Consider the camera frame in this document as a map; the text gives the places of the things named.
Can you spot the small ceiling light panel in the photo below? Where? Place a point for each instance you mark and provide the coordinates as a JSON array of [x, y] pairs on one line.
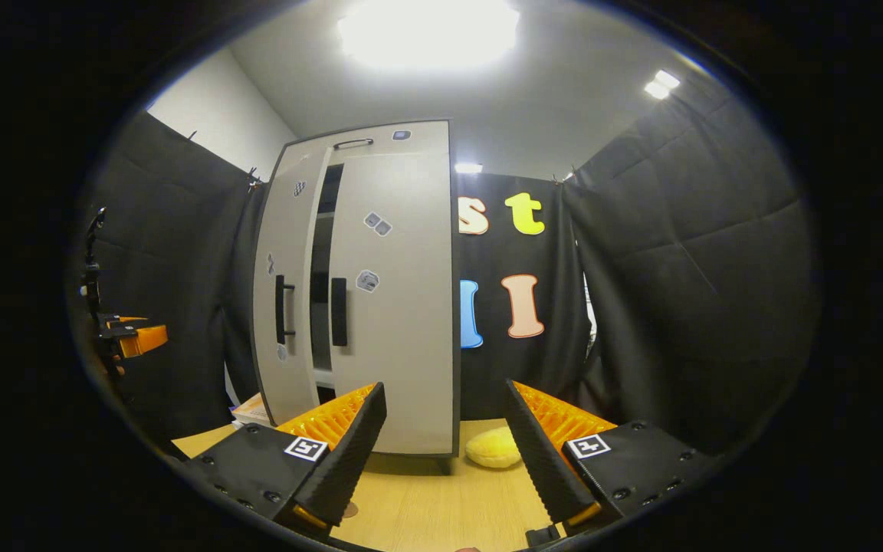
[[662, 84], [468, 167]]

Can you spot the thin black stand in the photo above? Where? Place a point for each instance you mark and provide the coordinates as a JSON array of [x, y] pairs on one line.
[[91, 261]]

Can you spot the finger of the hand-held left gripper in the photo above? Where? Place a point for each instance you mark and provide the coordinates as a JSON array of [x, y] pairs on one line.
[[146, 339], [127, 319]]

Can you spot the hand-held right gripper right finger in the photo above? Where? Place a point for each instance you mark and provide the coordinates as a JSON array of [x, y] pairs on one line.
[[541, 460]]

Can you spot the large ceiling light panel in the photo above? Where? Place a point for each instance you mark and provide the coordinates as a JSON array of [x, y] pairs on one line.
[[430, 34]]

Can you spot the yellow round cushion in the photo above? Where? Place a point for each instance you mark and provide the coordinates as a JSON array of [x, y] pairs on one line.
[[494, 448]]

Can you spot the grey cabinet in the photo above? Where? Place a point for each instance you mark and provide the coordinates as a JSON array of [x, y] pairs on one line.
[[380, 142]]

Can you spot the round brown coaster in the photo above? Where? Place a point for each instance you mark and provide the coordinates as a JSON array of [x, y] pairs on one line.
[[350, 509]]

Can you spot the grey cabinet door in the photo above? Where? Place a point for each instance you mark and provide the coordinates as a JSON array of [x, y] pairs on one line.
[[403, 345], [296, 230]]

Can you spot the black backdrop cloth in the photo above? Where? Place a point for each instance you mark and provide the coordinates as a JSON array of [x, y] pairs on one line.
[[679, 268]]

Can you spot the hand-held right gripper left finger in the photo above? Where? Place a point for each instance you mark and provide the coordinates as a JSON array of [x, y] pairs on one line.
[[349, 460]]

